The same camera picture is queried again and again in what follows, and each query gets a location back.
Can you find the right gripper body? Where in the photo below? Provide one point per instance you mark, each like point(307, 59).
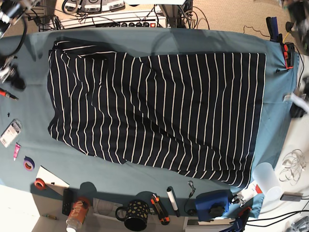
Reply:
point(8, 73)

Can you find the navy white striped t-shirt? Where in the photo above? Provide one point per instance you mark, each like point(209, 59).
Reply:
point(194, 114)

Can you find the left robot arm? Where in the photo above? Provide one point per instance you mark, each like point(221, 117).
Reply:
point(298, 27)

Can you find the clear plastic screw box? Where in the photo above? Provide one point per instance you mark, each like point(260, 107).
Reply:
point(11, 132)

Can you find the pink glue tube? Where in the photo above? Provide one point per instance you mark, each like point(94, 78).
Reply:
point(16, 151)

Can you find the teal table cloth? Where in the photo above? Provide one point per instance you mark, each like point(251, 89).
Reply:
point(94, 177)

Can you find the purple tape roll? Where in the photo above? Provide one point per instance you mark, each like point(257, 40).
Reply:
point(28, 163)

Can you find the orange tape roll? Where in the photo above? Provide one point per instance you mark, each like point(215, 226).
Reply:
point(39, 184)

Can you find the white paper sheet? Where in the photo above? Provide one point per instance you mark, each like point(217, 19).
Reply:
point(50, 178)

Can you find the black remote control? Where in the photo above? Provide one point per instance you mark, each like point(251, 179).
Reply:
point(67, 201)

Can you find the orange drink bottle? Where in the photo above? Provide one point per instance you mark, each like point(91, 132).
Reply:
point(77, 214)

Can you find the white power strip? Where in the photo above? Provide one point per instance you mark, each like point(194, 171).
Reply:
point(140, 18)

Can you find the black mug yellow pattern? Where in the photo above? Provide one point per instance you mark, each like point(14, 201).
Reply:
point(134, 215)

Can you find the white black marker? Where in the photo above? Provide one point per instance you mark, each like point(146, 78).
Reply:
point(173, 201)

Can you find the orange black utility knife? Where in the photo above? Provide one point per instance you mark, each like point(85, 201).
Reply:
point(162, 213)

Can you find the blue clamp block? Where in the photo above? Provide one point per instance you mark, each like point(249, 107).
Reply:
point(213, 204)

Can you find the white red card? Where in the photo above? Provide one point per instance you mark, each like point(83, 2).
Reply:
point(251, 191)

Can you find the blue black clamp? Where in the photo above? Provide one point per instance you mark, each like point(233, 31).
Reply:
point(272, 26)

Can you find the translucent plastic cup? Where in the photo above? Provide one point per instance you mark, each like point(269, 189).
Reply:
point(266, 179)

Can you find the orange black table clamp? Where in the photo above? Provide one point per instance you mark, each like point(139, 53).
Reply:
point(289, 55)

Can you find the grey small box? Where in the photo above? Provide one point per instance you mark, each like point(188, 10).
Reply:
point(291, 197)

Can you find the orange handled screwdriver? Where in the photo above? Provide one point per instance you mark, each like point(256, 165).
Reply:
point(8, 95)

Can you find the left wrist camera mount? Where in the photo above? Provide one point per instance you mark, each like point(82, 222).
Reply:
point(298, 101)

